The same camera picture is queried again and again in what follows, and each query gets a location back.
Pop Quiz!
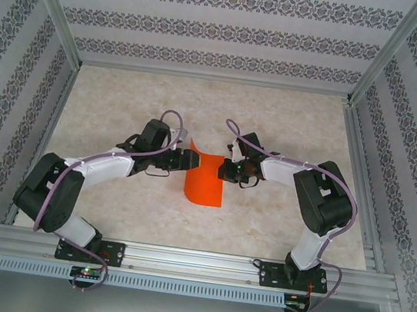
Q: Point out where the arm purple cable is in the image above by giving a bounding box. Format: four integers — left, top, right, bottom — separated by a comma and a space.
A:
25, 93, 187, 304
199, 118, 369, 312

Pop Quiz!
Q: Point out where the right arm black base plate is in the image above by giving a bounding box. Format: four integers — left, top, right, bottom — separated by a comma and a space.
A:
256, 259, 332, 297

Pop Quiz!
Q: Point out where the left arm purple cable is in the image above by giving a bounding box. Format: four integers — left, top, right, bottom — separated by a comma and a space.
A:
25, 93, 187, 304

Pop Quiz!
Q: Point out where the aluminium back rail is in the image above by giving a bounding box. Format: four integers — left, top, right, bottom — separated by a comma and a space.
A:
74, 52, 354, 104

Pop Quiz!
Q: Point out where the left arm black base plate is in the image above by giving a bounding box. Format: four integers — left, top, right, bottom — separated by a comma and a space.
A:
53, 234, 128, 269

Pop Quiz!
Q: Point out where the slotted grey cable duct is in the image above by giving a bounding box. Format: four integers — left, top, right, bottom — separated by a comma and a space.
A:
0, 253, 287, 310

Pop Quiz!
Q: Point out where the aluminium side rail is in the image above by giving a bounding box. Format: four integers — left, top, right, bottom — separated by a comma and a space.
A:
2, 56, 82, 233
319, 99, 410, 276

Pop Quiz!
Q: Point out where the orange paper sheet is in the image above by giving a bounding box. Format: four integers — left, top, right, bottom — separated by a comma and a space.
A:
179, 136, 232, 209

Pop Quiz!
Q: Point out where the wide aluminium base rail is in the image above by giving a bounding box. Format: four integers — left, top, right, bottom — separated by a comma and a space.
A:
0, 221, 405, 310

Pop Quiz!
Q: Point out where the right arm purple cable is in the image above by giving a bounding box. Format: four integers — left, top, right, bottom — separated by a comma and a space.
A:
199, 118, 369, 312

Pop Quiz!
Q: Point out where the aluminium frame post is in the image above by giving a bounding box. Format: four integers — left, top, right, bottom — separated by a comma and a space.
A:
4, 0, 94, 71
345, 0, 417, 116

